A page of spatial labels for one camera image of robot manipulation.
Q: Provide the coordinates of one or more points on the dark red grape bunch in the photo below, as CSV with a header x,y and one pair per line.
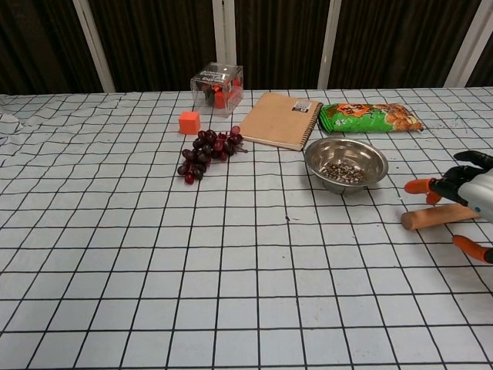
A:
x,y
204,150

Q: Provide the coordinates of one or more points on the orange cube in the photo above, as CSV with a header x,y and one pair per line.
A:
x,y
189,122

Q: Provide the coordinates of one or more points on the stainless steel bowl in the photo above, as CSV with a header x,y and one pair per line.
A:
x,y
339,154

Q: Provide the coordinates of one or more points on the white grid tablecloth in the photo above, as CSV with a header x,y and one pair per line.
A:
x,y
115,270

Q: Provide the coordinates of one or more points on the green snack bag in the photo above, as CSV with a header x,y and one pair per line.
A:
x,y
366,117

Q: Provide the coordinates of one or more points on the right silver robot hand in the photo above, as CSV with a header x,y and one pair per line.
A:
x,y
477,189

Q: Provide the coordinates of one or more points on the clear plastic box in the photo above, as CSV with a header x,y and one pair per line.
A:
x,y
215,88

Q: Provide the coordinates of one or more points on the wooden stick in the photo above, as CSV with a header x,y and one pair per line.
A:
x,y
431,217

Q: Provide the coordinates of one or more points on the brown spiral notebook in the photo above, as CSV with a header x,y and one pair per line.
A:
x,y
277,119

